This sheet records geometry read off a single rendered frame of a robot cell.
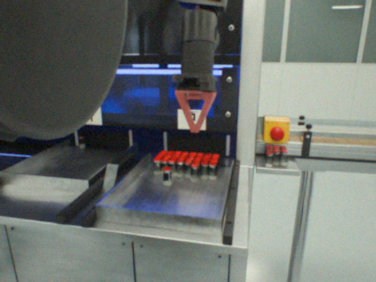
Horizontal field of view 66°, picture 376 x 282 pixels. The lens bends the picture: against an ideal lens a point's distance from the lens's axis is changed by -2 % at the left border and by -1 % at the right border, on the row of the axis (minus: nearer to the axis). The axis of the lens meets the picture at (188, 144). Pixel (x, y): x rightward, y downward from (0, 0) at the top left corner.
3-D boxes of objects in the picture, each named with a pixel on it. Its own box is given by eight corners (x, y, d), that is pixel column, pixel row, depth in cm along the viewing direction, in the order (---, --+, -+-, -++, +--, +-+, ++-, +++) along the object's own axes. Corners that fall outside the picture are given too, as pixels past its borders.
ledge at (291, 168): (255, 158, 103) (255, 152, 103) (293, 160, 101) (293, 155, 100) (256, 172, 90) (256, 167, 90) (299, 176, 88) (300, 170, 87)
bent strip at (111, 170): (109, 184, 78) (107, 163, 76) (119, 184, 78) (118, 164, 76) (80, 210, 65) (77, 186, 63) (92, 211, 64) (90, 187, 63)
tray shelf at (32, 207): (61, 150, 111) (60, 145, 111) (249, 163, 98) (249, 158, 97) (-65, 215, 66) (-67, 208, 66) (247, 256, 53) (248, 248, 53)
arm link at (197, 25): (178, 3, 48) (213, 2, 47) (186, 15, 54) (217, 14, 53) (178, 47, 49) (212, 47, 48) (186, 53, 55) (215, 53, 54)
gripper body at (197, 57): (217, 88, 56) (219, 48, 55) (211, 86, 46) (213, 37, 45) (184, 87, 58) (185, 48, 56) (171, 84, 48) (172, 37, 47)
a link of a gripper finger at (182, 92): (216, 130, 57) (218, 81, 56) (212, 135, 50) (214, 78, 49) (182, 129, 59) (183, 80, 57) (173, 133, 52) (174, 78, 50)
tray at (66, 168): (72, 146, 110) (71, 137, 109) (137, 150, 105) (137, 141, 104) (1, 184, 78) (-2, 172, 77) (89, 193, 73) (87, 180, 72)
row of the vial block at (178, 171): (155, 172, 86) (154, 157, 84) (217, 177, 82) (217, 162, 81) (152, 174, 83) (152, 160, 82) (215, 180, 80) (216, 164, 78)
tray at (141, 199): (150, 163, 93) (149, 152, 92) (233, 169, 88) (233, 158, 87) (97, 219, 61) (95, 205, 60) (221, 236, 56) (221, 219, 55)
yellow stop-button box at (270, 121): (262, 137, 93) (263, 114, 91) (285, 137, 92) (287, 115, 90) (262, 144, 86) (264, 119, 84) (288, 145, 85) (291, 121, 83)
